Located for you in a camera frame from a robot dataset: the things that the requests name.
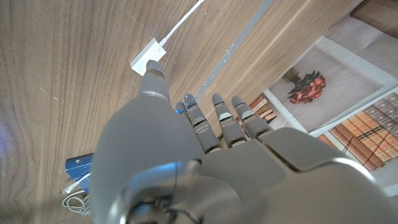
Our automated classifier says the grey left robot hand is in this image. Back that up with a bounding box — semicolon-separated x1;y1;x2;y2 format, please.
90;59;398;224

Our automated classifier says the white adapter connector with pigtail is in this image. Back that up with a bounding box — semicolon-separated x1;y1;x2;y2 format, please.
129;0;205;77

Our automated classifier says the white Ethernet cable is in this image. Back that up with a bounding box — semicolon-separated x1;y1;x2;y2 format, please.
59;172;93;217

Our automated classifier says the blue book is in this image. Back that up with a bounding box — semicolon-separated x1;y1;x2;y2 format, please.
64;152;94;194

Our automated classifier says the grey tape outline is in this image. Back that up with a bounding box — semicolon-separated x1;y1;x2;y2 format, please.
193;0;275;101

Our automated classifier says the printed bookshelf backdrop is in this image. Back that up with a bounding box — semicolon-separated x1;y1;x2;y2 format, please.
242;0;398;198

